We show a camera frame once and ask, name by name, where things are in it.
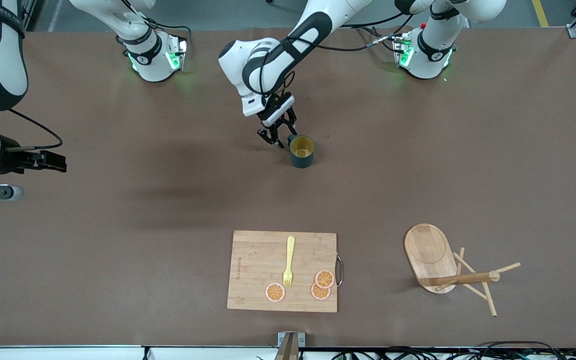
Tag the dark green ribbed cup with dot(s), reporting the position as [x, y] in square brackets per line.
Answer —
[301, 157]

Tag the yellow plastic fork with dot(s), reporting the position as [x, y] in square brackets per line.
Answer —
[290, 255]

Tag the brown table cover mat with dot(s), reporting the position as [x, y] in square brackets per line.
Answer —
[118, 225]

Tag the wooden mug rack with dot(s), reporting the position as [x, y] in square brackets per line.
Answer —
[430, 255]

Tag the metal table clamp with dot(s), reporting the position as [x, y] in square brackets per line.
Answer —
[291, 342]

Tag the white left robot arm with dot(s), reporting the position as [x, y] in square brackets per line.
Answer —
[430, 50]

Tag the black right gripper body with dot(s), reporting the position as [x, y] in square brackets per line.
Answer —
[12, 157]

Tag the wooden cutting board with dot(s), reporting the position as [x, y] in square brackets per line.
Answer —
[258, 265]

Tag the aluminium frame with clutter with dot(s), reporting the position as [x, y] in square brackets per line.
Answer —
[29, 12]

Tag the orange slice toy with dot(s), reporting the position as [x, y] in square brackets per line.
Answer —
[275, 292]
[318, 294]
[325, 278]

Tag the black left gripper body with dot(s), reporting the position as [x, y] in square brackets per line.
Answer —
[281, 121]

